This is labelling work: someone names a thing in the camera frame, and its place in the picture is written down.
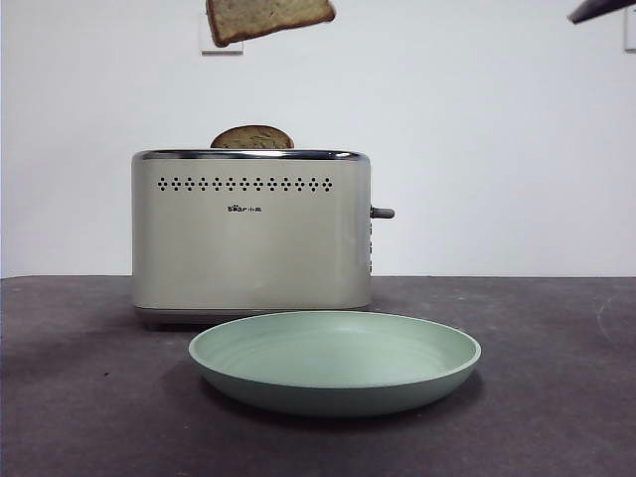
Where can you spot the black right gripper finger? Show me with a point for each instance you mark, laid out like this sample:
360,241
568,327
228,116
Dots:
603,8

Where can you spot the square brown bread slice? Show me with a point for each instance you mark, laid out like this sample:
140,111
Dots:
268,17

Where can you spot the pale green round plate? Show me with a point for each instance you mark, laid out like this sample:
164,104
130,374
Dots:
333,377

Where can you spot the grey toaster lever knob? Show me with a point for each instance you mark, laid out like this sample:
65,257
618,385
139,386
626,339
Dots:
384,212

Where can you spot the round-topped bread slice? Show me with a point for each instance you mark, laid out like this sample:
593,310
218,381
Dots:
253,138

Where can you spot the cream two-slot toaster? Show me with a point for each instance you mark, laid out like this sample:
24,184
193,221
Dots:
243,248

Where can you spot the white wall switch plate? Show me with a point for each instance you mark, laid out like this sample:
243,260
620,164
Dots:
631,36

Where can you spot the white wall power socket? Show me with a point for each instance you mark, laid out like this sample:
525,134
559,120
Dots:
234,49

